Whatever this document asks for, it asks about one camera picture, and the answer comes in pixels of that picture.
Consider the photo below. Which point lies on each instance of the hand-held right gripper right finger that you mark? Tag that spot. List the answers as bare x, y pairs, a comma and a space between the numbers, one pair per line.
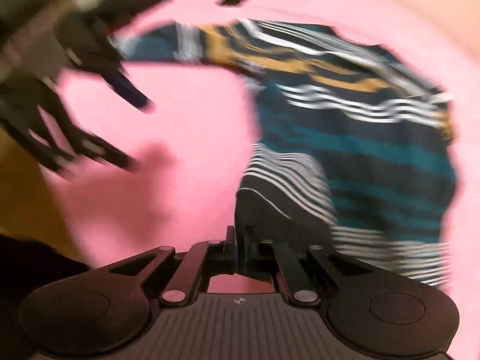
294, 272

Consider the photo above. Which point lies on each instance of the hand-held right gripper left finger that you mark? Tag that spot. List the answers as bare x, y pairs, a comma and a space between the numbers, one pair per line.
195, 266

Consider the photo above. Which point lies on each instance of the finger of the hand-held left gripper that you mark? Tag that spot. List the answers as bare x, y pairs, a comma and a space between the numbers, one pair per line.
108, 155
127, 90

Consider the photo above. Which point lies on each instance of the striped navy teal shirt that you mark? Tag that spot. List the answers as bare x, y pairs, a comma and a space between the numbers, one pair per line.
348, 150

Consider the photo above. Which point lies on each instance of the pink bed sheet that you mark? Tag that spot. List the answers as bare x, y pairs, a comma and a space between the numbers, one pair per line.
187, 131

